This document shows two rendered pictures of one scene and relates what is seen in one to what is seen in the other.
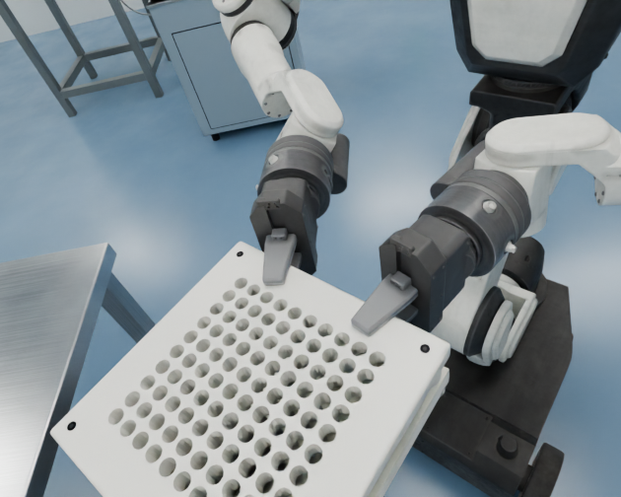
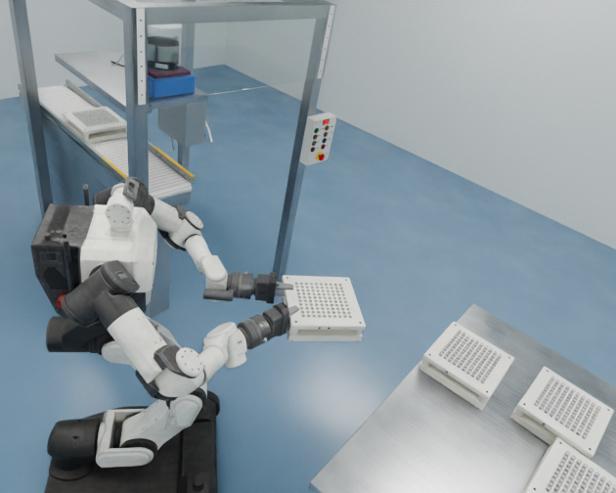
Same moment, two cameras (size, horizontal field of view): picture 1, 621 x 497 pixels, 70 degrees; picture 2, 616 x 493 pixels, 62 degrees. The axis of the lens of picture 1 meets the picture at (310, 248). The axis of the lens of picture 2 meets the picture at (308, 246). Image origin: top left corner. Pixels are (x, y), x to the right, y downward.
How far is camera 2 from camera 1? 1.70 m
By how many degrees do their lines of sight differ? 95
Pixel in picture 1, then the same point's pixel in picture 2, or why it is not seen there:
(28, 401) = (380, 425)
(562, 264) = (5, 462)
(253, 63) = (215, 357)
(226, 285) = (306, 318)
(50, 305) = (356, 467)
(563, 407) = not seen: hidden behind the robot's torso
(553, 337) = not seen: hidden behind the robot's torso
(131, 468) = (352, 306)
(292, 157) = (257, 319)
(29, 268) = not seen: outside the picture
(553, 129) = (213, 264)
